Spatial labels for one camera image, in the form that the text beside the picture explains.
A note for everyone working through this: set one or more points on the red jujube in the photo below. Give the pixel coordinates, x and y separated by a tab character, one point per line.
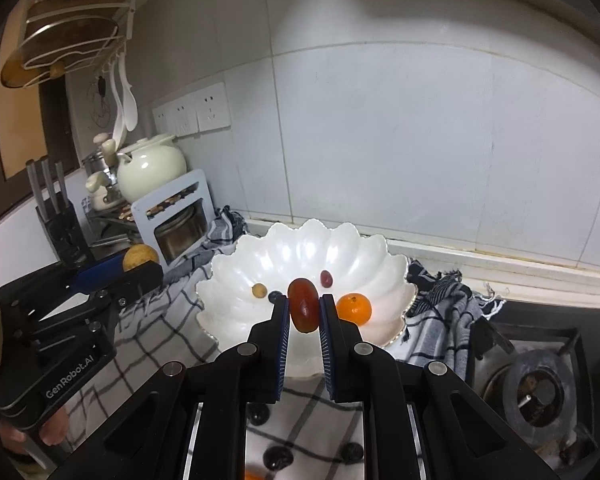
302	305
325	278

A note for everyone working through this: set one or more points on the black glass gas stove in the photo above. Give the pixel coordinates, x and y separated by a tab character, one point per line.
587	440

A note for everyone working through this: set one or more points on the steel container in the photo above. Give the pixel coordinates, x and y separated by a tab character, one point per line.
180	232

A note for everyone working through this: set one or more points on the cream ceramic teapot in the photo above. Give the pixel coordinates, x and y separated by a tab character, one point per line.
150	162

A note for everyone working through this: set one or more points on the grey white checked cloth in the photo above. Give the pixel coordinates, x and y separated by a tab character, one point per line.
145	340

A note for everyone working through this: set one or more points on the white wall outlet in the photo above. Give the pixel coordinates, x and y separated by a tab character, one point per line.
211	107
162	116
184	112

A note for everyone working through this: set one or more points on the white scalloped bowl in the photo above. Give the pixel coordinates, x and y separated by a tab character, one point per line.
280	255

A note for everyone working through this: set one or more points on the brown wooden door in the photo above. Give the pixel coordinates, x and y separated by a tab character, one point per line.
20	125

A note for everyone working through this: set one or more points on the black stove burner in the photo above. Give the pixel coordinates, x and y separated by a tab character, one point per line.
540	390

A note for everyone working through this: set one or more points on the hanging black scissors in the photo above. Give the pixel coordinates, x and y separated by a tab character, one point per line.
101	92

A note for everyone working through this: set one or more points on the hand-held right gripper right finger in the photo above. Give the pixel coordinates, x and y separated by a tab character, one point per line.
329	345

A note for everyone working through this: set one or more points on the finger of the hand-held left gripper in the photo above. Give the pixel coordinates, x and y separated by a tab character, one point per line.
142	280
100	275

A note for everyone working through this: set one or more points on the tan longan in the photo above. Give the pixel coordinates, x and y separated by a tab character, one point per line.
140	258
259	290

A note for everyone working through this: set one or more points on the orange mandarin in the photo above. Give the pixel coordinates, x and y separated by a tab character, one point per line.
352	308
252	475

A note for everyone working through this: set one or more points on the steel pot with lid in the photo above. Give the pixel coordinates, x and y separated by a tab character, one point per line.
97	165

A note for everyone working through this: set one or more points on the black knife block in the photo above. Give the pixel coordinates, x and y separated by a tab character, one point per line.
65	240

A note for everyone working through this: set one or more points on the dark red grape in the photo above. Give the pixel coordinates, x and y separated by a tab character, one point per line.
277	457

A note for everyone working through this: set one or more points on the light blue stand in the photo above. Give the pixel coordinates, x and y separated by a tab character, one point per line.
142	220

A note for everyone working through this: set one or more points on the small cream pot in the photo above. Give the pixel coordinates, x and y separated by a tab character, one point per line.
100	192

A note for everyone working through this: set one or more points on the person's left hand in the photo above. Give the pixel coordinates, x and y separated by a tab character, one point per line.
50	425

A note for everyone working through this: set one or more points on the white rice paddle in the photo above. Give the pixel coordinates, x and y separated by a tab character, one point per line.
128	107

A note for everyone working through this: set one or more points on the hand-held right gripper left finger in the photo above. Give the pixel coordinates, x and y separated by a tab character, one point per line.
280	345

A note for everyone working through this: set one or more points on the round wooden cutting board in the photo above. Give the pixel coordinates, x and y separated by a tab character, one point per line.
45	50

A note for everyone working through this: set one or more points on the dark purple grape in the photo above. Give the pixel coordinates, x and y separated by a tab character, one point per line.
276	296
257	412
352	452

